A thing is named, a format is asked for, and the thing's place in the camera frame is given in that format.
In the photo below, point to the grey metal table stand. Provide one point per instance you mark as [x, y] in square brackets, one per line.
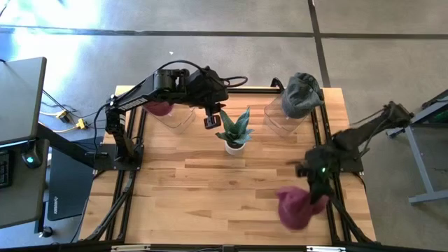
[418, 164]

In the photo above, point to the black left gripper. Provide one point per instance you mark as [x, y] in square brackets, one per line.
[213, 122]

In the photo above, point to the black computer case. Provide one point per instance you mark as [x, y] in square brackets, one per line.
[70, 189]

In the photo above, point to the grey-green baseball cap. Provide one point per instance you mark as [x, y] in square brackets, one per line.
[304, 80]
[301, 103]

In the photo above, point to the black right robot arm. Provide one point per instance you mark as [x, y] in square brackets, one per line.
[371, 133]

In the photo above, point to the green snake plant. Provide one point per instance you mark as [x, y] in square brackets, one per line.
[232, 129]

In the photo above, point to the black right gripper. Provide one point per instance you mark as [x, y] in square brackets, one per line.
[318, 164]

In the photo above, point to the grey flat screen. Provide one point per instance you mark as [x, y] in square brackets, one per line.
[21, 101]

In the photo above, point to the black keyboard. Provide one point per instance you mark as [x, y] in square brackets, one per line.
[4, 171]

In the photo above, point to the white round plant pot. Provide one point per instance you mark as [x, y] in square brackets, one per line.
[234, 150]

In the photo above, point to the black aluminium rig frame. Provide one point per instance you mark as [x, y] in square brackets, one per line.
[245, 90]

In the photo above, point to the black caster wheel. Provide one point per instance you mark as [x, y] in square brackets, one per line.
[46, 232]

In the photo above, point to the clear plastic bin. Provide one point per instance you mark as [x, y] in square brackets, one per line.
[182, 122]
[276, 119]

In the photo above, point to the black desk support strut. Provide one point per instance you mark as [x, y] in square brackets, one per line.
[66, 147]

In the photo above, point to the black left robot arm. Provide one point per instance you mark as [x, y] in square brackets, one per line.
[140, 94]

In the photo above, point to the black mouse with cyan light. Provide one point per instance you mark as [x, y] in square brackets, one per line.
[29, 159]

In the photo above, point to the maroon baseball cap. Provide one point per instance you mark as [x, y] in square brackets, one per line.
[159, 109]
[294, 210]

